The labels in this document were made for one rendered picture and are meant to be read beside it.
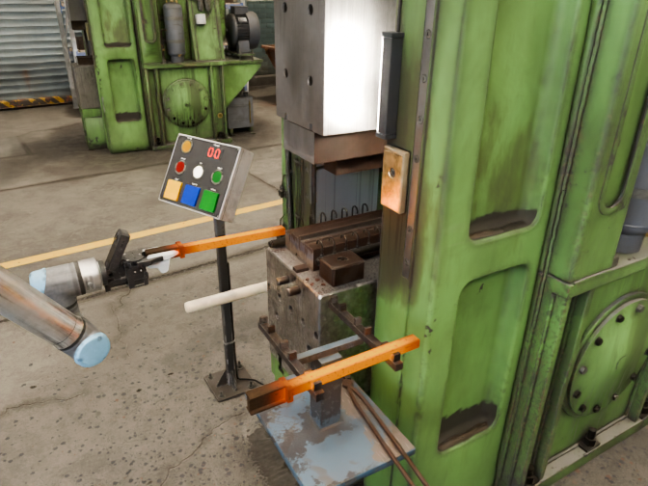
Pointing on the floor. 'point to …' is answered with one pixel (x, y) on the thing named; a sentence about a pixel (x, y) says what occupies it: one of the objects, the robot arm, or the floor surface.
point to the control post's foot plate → (219, 386)
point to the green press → (162, 71)
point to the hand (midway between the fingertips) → (173, 249)
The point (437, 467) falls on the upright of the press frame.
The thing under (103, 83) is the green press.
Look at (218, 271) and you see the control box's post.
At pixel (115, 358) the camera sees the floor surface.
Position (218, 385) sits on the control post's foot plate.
